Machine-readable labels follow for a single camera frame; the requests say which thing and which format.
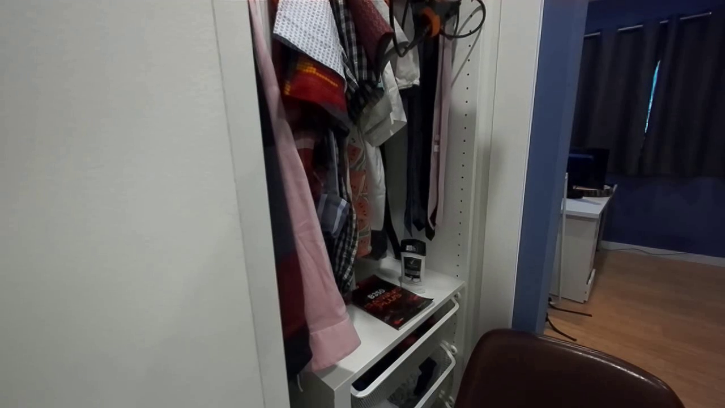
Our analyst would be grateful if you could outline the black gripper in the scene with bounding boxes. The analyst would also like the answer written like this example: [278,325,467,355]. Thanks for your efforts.
[407,0,459,37]

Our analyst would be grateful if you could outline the white t-shirt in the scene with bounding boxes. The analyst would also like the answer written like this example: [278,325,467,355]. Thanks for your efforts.
[350,0,418,240]

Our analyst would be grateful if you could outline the pale pink hanging shirt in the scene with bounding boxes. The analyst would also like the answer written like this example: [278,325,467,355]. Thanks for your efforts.
[429,37,449,228]

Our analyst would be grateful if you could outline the white dotted shirt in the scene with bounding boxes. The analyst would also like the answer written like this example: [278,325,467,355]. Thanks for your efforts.
[273,0,344,77]

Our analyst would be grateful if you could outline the watermelon print shirt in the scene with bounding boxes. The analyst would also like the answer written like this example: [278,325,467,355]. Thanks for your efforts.
[344,138,373,258]

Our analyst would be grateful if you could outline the black white checked shirt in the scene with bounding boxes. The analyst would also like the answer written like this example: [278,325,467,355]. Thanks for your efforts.
[328,0,373,291]

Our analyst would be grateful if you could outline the pink striped shirt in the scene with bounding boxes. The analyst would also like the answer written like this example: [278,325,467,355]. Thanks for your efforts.
[246,0,361,371]

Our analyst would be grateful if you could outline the dark hanging trousers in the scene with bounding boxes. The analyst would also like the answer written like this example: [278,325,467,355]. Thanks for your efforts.
[403,38,439,239]

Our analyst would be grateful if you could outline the red orange garment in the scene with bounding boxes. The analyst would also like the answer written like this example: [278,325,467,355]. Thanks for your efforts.
[283,55,349,128]

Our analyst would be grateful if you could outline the dark curtains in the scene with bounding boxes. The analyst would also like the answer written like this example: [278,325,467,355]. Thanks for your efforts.
[574,9,725,177]

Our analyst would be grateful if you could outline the white cabinet far room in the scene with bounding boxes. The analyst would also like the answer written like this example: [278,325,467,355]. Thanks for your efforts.
[553,198,609,303]

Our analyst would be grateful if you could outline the dark red book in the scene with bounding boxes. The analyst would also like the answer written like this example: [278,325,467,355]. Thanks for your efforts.
[350,277,431,329]

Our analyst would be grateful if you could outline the white drawer unit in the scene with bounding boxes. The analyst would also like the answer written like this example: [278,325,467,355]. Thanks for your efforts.
[289,258,467,408]

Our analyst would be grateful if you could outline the white wardrobe door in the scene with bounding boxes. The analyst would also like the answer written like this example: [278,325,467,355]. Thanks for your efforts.
[0,0,288,408]

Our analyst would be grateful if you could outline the brown leather chair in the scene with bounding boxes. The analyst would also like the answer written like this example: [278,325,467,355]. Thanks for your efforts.
[456,329,685,408]

